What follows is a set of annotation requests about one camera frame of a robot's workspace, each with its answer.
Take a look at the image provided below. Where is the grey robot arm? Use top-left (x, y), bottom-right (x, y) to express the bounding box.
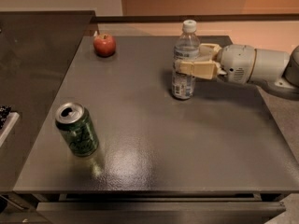
top-left (174, 43), bottom-right (298, 95)

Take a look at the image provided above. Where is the white keyboard edge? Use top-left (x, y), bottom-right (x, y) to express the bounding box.
top-left (0, 105), bottom-right (20, 147)

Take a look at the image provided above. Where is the green soda can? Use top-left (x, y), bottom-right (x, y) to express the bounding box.
top-left (55, 102), bottom-right (99, 157)

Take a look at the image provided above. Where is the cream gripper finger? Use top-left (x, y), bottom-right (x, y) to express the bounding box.
top-left (199, 43), bottom-right (221, 59)
top-left (174, 60), bottom-right (221, 79)

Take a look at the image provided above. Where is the dark side table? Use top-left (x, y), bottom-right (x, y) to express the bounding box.
top-left (0, 10), bottom-right (94, 193)

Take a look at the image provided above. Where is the clear plastic water bottle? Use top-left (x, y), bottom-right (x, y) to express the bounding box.
top-left (172, 20), bottom-right (200, 100)

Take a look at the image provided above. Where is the red apple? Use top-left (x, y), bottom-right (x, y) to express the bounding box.
top-left (93, 34), bottom-right (116, 57)

